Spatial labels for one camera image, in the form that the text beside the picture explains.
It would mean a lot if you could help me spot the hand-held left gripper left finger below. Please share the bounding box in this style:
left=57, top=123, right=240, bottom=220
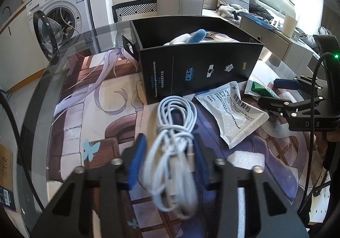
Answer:
left=30, top=134, right=148, bottom=238

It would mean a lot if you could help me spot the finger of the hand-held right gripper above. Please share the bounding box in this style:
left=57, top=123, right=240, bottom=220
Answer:
left=273, top=78, right=304, bottom=90
left=257, top=95, right=289, bottom=117

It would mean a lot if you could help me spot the white cylinder cup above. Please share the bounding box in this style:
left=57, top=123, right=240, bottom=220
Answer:
left=281, top=14, right=298, bottom=37

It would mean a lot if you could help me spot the printed table mat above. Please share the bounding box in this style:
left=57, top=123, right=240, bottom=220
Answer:
left=45, top=50, right=340, bottom=238

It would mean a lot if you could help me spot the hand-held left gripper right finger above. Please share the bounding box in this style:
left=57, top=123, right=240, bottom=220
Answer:
left=192, top=133, right=310, bottom=238

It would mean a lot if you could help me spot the white granule sachet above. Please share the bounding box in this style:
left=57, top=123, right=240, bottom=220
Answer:
left=195, top=81, right=270, bottom=150

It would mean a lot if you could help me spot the green and white packet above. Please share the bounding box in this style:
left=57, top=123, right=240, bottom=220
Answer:
left=244, top=80, right=282, bottom=101

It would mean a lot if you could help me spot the black cardboard box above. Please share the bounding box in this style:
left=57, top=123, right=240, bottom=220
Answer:
left=122, top=16, right=264, bottom=106

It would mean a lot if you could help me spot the white and blue plush toy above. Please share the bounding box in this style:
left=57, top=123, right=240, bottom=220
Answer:
left=163, top=29, right=209, bottom=46

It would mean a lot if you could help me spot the white charging cable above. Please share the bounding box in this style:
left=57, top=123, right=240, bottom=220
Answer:
left=142, top=95, right=199, bottom=220

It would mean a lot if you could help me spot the white foam piece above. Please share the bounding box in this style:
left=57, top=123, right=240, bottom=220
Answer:
left=227, top=151, right=267, bottom=230

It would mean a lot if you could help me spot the white washing machine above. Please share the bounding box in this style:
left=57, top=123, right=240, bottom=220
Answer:
left=26, top=0, right=96, bottom=61

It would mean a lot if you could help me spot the black jacket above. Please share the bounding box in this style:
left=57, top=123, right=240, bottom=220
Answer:
left=249, top=0, right=275, bottom=21

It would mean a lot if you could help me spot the chair with patterned backrest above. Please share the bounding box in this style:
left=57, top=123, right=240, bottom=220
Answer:
left=112, top=0, right=158, bottom=25

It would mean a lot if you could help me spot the beige bedside cabinet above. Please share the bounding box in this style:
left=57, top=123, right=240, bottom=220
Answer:
left=238, top=13, right=314, bottom=69

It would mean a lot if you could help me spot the grey furry toy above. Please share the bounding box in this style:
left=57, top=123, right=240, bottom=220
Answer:
left=217, top=3, right=241, bottom=20

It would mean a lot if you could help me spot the brown cardboard box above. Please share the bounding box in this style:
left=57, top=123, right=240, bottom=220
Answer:
left=0, top=143, right=14, bottom=191

